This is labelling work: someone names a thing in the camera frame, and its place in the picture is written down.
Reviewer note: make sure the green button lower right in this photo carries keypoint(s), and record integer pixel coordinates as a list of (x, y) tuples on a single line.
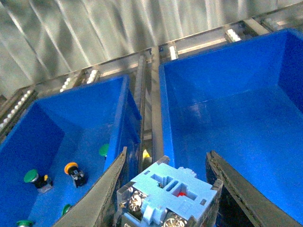
[(66, 208)]

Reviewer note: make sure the left blue plastic bin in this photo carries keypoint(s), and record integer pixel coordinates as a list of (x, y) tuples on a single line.
[(67, 127)]

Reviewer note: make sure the green button bin right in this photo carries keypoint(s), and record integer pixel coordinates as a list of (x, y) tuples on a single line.
[(103, 151)]

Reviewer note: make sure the orange button bin centre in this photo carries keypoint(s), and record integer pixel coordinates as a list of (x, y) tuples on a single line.
[(77, 175)]

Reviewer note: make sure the right blue plastic bin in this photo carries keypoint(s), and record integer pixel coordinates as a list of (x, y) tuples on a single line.
[(245, 101)]

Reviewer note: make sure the push button blue contact block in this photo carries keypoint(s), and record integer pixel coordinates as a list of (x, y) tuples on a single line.
[(162, 196)]

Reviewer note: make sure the metal centre divider rail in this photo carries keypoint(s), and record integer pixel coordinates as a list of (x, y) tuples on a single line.
[(147, 98)]

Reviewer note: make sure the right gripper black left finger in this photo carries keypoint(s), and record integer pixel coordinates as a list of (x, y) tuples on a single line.
[(91, 209)]

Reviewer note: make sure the blue plastic bin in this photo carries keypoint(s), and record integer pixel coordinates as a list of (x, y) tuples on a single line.
[(245, 101), (67, 127)]

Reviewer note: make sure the green button far left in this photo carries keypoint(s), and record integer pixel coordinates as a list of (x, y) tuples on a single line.
[(42, 183)]

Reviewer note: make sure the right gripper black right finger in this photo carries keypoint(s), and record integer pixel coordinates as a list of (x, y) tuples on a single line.
[(241, 204)]

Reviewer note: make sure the green button with black block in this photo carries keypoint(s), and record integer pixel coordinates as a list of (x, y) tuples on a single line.
[(24, 223)]

